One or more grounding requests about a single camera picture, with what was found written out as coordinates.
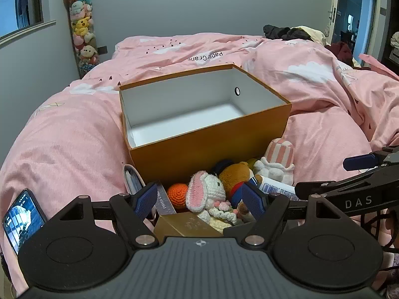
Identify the window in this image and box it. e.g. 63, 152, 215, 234
0, 0, 57, 47

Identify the silver box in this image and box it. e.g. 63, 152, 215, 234
154, 183, 177, 215

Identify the dark clothes pile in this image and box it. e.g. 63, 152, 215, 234
263, 24, 312, 41

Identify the black smartphone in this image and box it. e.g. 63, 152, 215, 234
2, 188, 49, 256

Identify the black cable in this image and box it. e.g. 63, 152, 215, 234
358, 212, 399, 257

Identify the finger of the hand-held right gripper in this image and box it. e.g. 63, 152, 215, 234
343, 145, 399, 172
295, 164, 399, 199

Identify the white pink crocheted rabbit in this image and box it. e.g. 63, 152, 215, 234
186, 170, 226, 214

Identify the cream crocheted flower toy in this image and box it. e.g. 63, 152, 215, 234
196, 201, 244, 228

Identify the white door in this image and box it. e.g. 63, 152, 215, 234
325, 0, 341, 45

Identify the pink striped plush toy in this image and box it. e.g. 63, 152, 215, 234
254, 138, 296, 186

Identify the cream cloth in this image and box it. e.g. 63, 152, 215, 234
293, 25, 328, 47

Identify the white tube with blue label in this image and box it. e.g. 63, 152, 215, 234
257, 175, 300, 200

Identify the dark red garment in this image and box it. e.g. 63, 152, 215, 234
326, 42, 355, 67

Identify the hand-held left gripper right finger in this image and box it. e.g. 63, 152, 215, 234
240, 181, 347, 250

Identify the orange crocheted ball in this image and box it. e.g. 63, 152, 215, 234
167, 183, 189, 208

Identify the dark blue yarn ball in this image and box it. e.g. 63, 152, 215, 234
212, 159, 234, 175

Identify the gold box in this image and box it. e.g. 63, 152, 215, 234
153, 212, 224, 243

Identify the clear tube of plush toys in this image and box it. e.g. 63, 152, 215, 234
62, 0, 101, 79

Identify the orange cardboard box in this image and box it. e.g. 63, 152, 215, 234
118, 63, 293, 188

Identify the brown plush bear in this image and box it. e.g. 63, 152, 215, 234
218, 161, 259, 204

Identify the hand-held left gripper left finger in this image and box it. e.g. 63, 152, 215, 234
51, 182, 159, 250

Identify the white card holder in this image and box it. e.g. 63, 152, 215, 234
123, 164, 146, 195

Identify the pink cloud print duvet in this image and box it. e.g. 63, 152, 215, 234
0, 33, 399, 299

